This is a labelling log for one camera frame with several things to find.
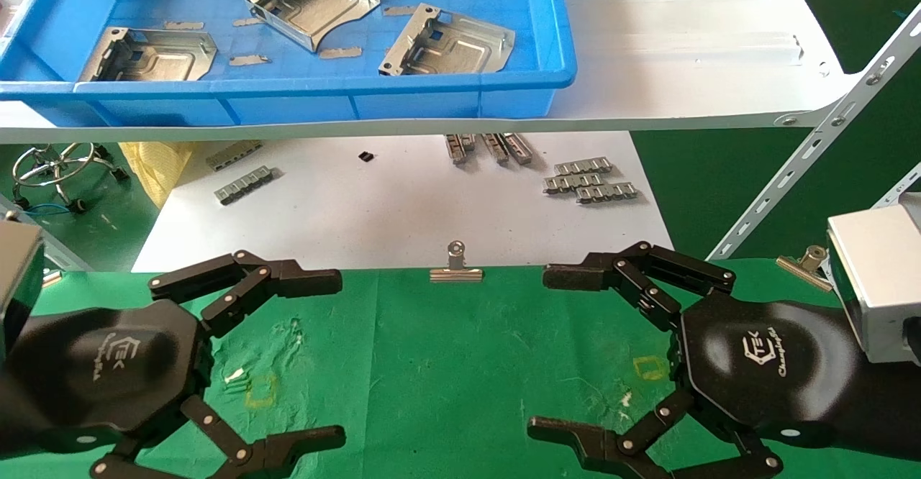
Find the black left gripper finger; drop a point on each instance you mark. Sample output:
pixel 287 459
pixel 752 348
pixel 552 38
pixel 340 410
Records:
pixel 252 277
pixel 273 454

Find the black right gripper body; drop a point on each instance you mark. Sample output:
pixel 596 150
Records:
pixel 763 371

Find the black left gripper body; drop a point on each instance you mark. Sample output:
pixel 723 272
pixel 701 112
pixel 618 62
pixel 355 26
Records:
pixel 108 371

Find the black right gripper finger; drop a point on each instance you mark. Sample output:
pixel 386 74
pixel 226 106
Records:
pixel 597 450
pixel 633 274

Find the silver stamped metal bracket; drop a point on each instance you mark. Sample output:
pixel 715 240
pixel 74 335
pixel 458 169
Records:
pixel 155 58
pixel 453 47
pixel 309 4

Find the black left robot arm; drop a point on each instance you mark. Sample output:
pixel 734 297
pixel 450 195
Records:
pixel 6 407

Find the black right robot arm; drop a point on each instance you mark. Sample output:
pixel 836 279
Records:
pixel 892 407

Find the grey metal connector strip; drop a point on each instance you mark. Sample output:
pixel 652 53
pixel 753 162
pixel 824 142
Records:
pixel 495 147
pixel 606 192
pixel 583 167
pixel 519 148
pixel 573 183
pixel 245 185
pixel 234 154
pixel 458 147

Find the brass binder clip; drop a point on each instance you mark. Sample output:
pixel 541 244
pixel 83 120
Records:
pixel 806 269

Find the grey metal beam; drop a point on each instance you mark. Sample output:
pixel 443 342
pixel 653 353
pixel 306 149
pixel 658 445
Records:
pixel 61 254

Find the white board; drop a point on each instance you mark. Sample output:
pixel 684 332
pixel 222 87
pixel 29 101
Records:
pixel 360 213

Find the yellow plastic bag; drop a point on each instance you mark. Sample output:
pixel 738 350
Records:
pixel 155 166

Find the small black plastic piece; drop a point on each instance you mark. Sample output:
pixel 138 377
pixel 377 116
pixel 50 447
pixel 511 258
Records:
pixel 366 156

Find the green table cloth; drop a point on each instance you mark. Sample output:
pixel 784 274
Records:
pixel 446 378

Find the chrome stool base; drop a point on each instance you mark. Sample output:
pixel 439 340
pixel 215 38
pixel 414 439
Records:
pixel 119 174

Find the silver binder clip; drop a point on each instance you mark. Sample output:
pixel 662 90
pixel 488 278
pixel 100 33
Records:
pixel 456 272

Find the blue plastic tray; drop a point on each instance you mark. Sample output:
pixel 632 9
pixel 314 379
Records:
pixel 288 101

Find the small grey tape strip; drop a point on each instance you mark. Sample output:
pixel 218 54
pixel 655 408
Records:
pixel 183 25
pixel 248 21
pixel 399 11
pixel 249 60
pixel 340 52

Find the white perforated shelf strut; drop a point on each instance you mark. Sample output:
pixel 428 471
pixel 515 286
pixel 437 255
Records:
pixel 813 149

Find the silver shelf bolt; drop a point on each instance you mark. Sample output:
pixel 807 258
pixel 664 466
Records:
pixel 789 120

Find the short white perforated strut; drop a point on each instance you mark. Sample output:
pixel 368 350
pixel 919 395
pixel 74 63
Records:
pixel 899 188

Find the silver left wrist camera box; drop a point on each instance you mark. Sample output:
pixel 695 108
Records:
pixel 18 277

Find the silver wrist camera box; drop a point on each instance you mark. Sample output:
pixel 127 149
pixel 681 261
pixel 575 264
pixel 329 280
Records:
pixel 881 277
pixel 18 277

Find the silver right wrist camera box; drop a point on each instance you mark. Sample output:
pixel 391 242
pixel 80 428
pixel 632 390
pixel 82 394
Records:
pixel 881 277

